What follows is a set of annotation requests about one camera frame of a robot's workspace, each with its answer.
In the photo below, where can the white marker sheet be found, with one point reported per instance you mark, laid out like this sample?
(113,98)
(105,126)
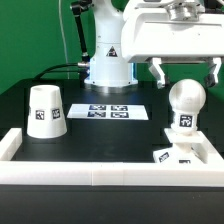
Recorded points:
(107,111)

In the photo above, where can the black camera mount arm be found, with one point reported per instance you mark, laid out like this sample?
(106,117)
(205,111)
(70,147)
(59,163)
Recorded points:
(77,8)

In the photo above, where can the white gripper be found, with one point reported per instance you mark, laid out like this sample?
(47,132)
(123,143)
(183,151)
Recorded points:
(149,33)

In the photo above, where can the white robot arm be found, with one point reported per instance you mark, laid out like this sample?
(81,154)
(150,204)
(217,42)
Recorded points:
(109,70)

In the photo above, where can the white lamp base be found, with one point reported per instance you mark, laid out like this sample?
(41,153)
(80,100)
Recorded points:
(181,151)

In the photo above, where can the white lamp shade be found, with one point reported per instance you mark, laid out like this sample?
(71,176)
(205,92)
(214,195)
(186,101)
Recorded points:
(46,117)

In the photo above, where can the white lamp bulb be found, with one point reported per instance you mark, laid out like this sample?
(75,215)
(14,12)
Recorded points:
(186,98)

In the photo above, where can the white U-shaped fence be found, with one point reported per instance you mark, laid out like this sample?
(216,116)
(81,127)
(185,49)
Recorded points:
(100,174)

